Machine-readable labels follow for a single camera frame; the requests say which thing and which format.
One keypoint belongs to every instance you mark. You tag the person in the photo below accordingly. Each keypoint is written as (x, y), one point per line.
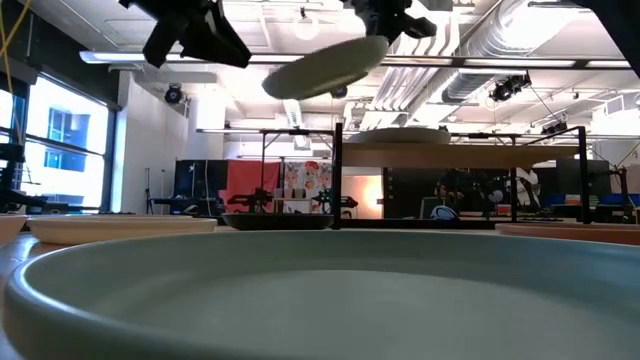
(460, 190)
(527, 185)

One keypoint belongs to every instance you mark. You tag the black ceiling spotlight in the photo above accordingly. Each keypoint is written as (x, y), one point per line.
(173, 94)
(340, 93)

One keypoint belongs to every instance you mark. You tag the blue table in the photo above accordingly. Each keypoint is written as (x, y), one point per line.
(615, 200)

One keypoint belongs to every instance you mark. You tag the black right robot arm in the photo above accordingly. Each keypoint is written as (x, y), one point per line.
(627, 25)

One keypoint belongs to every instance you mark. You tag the floral partition panel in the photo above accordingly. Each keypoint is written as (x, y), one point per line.
(307, 175)

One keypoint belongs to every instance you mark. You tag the terracotta plate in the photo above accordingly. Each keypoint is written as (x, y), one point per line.
(565, 234)

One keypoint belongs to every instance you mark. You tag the black background robot arm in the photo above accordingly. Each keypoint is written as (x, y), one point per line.
(325, 200)
(256, 199)

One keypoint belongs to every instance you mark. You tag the sage green plate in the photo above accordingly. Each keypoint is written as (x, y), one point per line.
(320, 300)

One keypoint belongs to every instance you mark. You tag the white LED light strip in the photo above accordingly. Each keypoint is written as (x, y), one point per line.
(110, 57)
(520, 63)
(275, 58)
(425, 60)
(607, 64)

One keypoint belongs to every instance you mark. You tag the blue white ball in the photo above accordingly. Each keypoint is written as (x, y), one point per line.
(444, 213)

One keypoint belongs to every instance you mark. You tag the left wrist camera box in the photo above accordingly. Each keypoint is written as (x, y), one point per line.
(157, 45)

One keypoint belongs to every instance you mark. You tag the black machine stand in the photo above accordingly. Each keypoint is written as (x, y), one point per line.
(10, 152)

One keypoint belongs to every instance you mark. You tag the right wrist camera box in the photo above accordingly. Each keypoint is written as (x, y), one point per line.
(420, 27)

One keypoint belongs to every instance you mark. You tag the silver ventilation duct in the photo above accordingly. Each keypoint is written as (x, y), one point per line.
(515, 30)

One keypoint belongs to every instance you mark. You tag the red partition panel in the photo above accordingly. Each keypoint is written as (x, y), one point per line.
(250, 175)

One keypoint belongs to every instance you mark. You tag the black ceiling lamp cluster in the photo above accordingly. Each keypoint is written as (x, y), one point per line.
(555, 128)
(507, 89)

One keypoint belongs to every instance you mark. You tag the black partition panel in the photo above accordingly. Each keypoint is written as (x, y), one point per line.
(200, 175)

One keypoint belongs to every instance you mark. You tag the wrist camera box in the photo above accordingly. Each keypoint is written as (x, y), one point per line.
(420, 27)
(157, 45)

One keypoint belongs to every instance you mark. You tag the wooden shelf with black frame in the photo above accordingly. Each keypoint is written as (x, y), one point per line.
(450, 156)

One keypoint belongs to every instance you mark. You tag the black background rig frame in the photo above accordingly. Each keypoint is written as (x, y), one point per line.
(300, 132)

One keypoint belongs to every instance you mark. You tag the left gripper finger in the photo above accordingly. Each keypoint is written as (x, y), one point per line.
(235, 42)
(210, 45)

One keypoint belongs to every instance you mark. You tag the black overhead frame bar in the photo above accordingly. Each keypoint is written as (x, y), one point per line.
(458, 62)

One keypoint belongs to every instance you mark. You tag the cream white plate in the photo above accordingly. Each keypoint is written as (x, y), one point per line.
(120, 230)

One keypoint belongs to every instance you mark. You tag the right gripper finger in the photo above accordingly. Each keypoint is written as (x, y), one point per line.
(385, 37)

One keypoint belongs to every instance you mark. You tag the wide black partition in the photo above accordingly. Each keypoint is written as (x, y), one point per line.
(410, 190)

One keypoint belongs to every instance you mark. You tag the dark brown plate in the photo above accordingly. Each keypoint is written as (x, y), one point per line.
(277, 222)

